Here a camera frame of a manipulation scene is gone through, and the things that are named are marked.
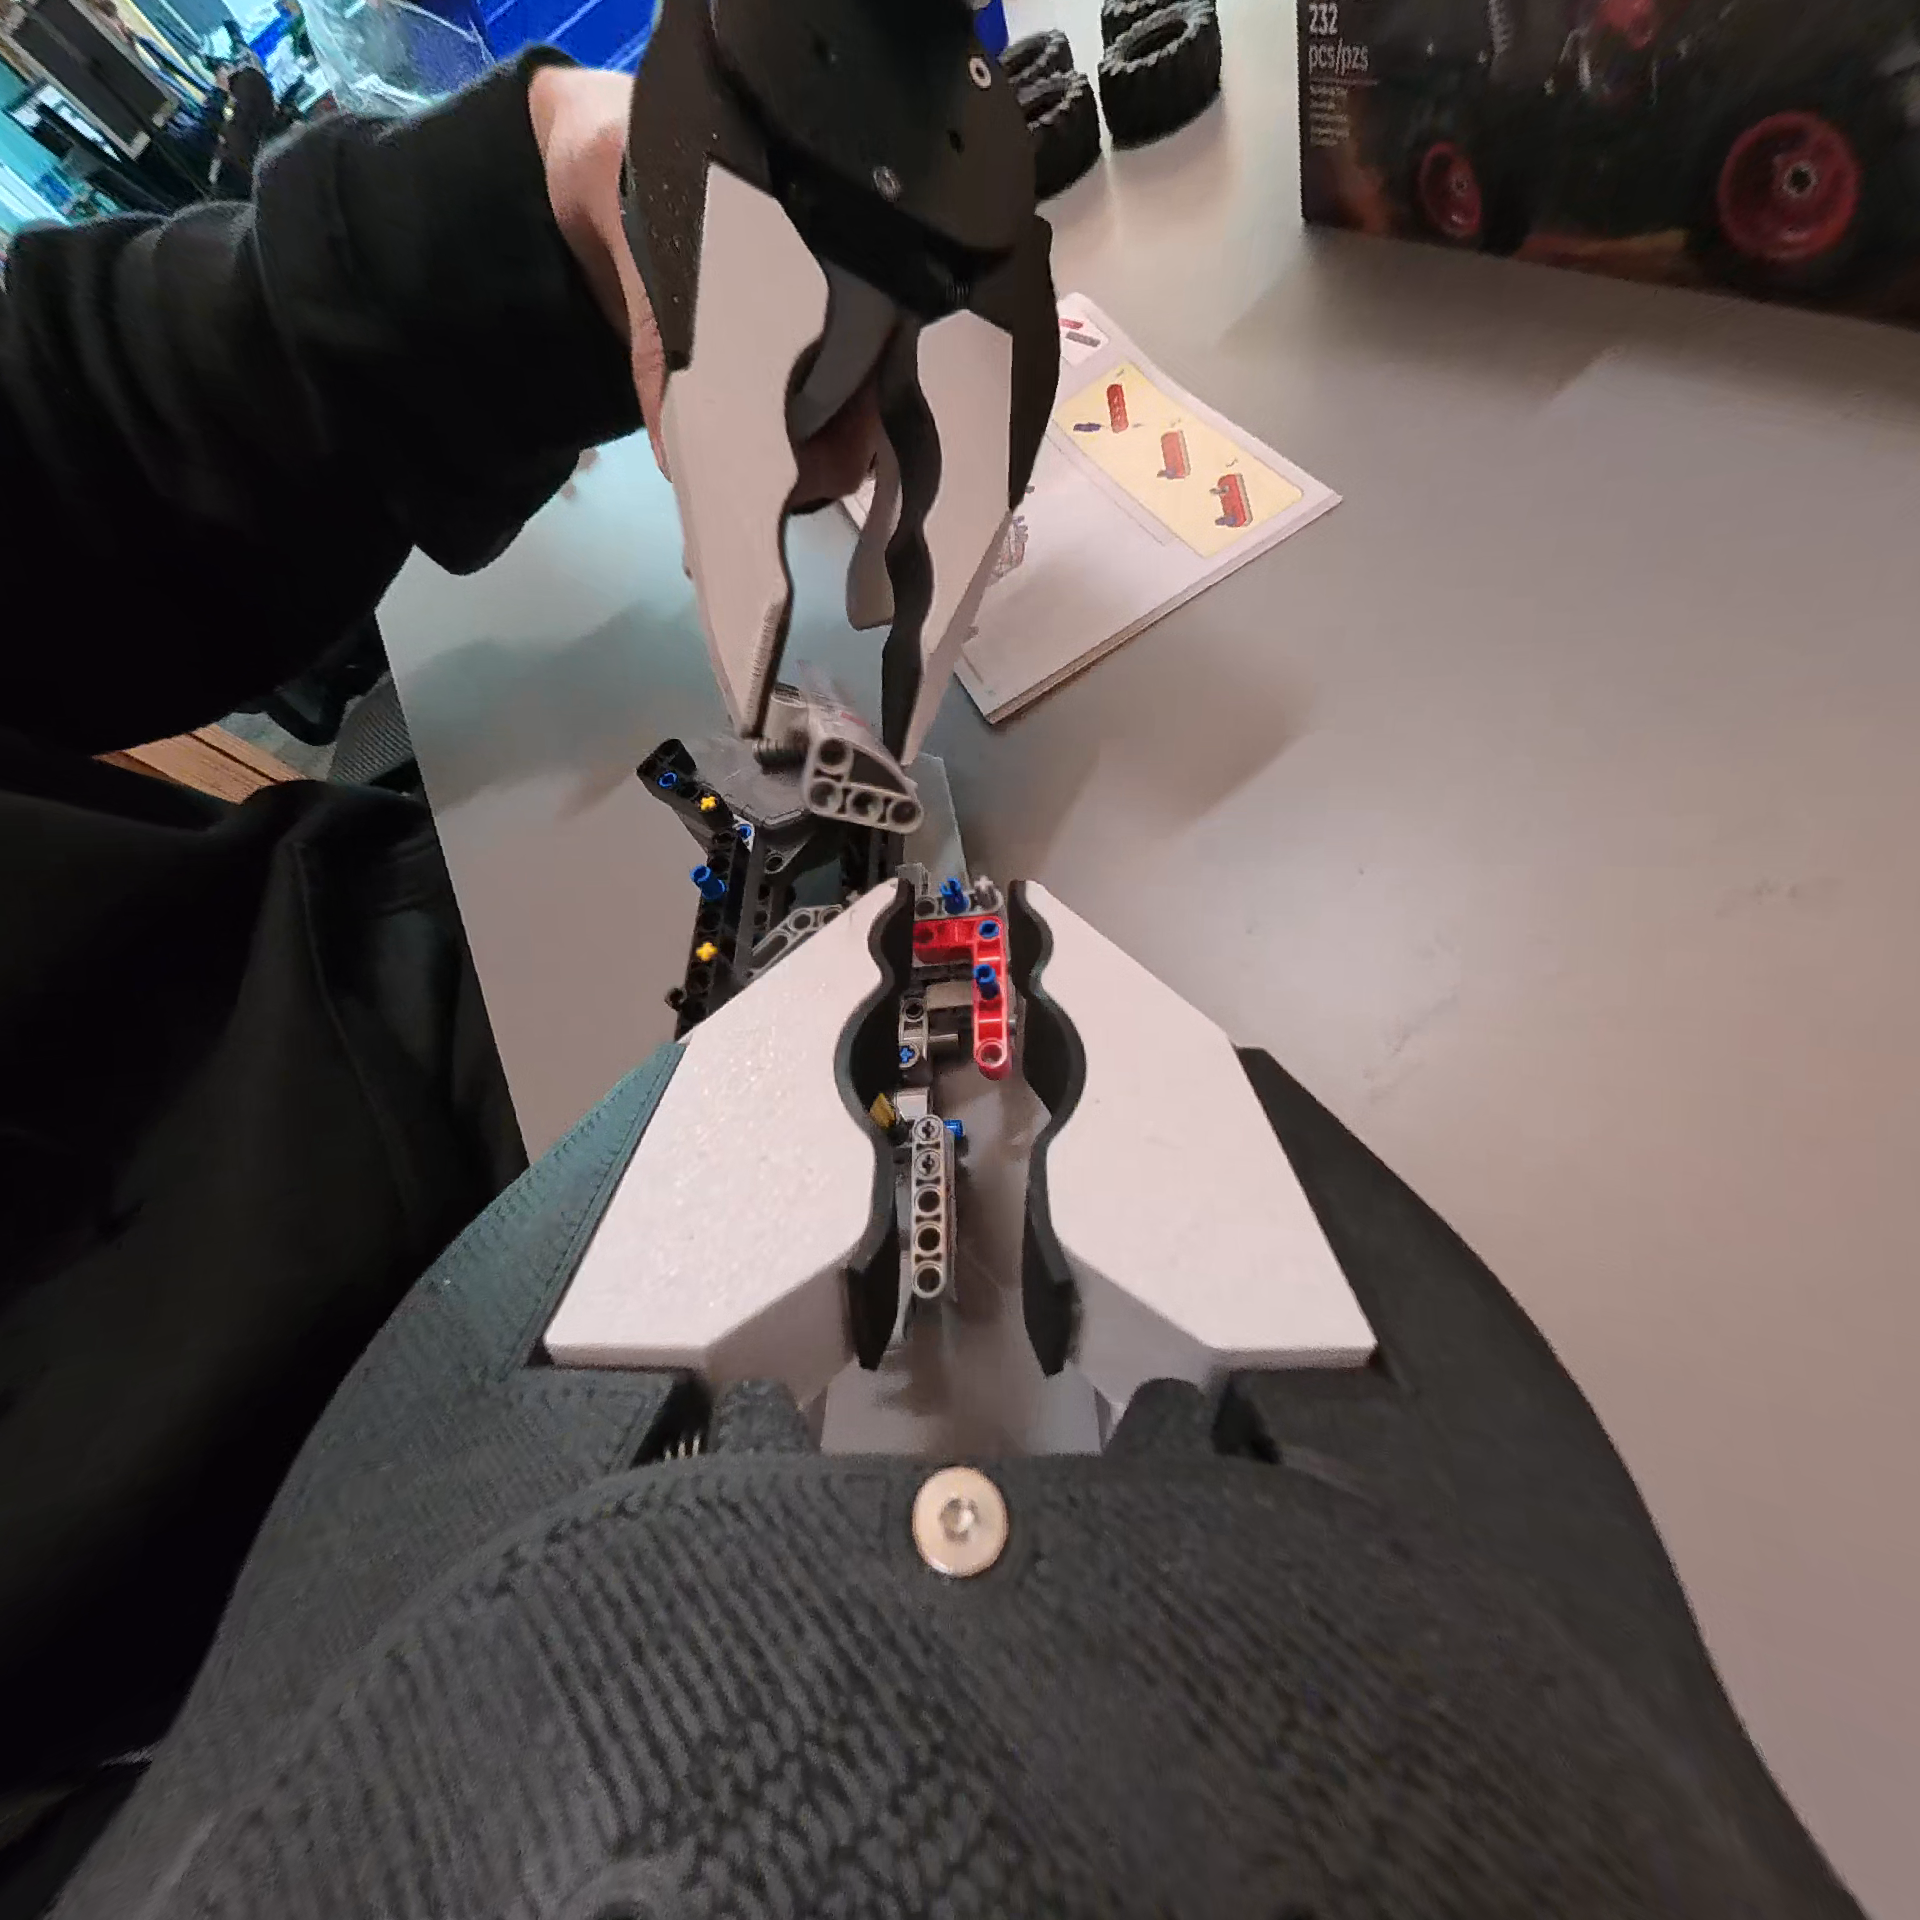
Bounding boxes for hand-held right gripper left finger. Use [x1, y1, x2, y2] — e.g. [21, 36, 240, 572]
[539, 880, 923, 1390]

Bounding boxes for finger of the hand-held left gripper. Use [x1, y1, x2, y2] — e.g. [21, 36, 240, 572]
[845, 217, 1057, 763]
[623, 89, 841, 740]

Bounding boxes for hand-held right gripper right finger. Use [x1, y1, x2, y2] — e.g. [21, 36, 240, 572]
[1001, 875, 1383, 1394]

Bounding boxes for brick vehicle chassis model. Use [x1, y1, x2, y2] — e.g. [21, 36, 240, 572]
[638, 737, 1039, 1337]

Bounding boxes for grey curved brick panel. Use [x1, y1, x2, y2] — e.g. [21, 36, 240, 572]
[737, 682, 923, 838]

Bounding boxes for person's left forearm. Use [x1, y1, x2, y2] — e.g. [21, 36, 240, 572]
[0, 54, 654, 752]

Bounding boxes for grey desk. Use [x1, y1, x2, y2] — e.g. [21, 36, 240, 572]
[375, 0, 1920, 1920]

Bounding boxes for person's left hand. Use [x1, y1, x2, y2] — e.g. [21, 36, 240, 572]
[534, 67, 881, 519]

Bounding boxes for black toy tyre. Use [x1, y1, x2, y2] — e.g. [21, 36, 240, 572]
[1001, 27, 1106, 201]
[1101, 0, 1225, 146]

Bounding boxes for building instruction booklet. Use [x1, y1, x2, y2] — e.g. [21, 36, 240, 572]
[839, 292, 1345, 724]

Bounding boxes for blue container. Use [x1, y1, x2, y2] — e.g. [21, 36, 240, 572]
[435, 0, 670, 70]

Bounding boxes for clear plastic bag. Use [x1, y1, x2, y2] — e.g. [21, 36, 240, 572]
[306, 0, 497, 119]

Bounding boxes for person's dark clothing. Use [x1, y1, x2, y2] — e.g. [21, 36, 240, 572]
[0, 737, 530, 1920]

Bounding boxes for dark toy set box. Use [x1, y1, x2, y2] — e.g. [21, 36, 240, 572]
[1297, 0, 1920, 326]

